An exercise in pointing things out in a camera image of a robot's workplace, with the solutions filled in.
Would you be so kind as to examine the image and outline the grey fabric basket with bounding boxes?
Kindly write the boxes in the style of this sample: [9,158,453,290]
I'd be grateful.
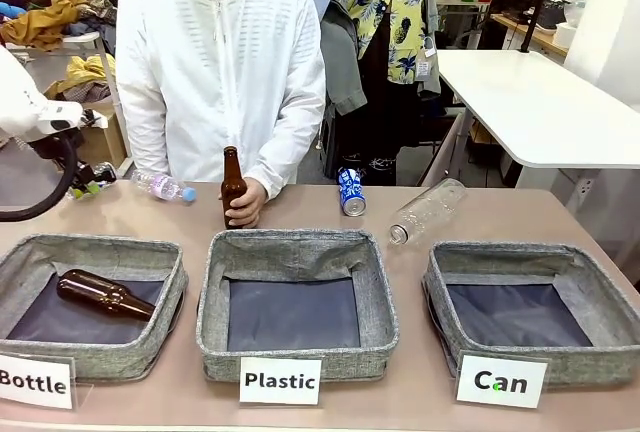
[0,232,190,382]
[195,227,401,384]
[421,241,640,393]

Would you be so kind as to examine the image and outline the yellow blue floral shirt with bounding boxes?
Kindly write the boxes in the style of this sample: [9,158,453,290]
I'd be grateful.
[329,0,432,86]

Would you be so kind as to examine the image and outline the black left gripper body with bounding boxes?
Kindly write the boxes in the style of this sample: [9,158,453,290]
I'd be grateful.
[30,125,96,184]

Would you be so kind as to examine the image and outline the grey hanging garment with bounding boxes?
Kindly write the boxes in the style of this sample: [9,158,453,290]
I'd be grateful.
[319,1,369,117]

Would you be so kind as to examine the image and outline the blue white drink can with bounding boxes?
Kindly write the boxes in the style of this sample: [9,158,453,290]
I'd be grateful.
[337,166,368,217]

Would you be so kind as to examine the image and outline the large clear plastic bottle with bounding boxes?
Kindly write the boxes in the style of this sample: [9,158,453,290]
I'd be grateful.
[388,177,468,247]

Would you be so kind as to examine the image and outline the brown glass beer bottle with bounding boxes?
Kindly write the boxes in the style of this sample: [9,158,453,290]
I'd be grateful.
[55,268,157,322]
[220,145,247,230]

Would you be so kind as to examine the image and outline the person's left hand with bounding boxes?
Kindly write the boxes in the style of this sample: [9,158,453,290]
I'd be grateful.
[218,176,269,229]

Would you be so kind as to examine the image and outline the white desk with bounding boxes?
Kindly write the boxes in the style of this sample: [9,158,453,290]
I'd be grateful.
[435,48,640,171]

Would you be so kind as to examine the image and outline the person's right forearm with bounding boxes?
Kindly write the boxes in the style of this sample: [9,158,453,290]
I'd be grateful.
[115,86,174,179]

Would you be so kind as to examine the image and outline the wooden workbench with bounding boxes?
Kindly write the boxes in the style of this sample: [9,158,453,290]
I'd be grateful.
[489,11,571,59]

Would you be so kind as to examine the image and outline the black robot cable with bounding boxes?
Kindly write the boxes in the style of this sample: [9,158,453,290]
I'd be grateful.
[0,136,81,224]

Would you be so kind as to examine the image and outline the mustard cloth pile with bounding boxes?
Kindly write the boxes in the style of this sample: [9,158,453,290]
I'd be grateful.
[0,0,92,52]

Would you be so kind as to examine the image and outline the cardboard box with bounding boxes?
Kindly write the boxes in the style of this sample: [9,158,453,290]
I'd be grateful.
[74,101,128,169]

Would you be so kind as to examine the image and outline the white sign reading Plastic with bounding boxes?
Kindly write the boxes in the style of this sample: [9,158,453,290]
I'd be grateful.
[238,356,323,407]

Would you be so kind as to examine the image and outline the yellow crumpled cloth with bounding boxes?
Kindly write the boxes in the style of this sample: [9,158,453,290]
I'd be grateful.
[45,54,118,101]

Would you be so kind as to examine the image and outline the person's left forearm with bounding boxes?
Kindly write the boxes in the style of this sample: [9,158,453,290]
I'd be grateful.
[242,96,327,202]

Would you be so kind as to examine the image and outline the white sign reading Bottle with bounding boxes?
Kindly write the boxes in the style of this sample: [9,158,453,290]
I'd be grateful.
[0,351,77,411]

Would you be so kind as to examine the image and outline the white zip jacket torso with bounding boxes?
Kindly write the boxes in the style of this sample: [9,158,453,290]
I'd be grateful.
[114,0,327,202]

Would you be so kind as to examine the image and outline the plastic bottle with blue cap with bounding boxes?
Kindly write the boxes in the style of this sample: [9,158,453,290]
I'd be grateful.
[130,168,198,204]

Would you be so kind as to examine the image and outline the white sign reading Can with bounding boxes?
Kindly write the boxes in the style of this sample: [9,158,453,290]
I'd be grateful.
[454,353,549,410]

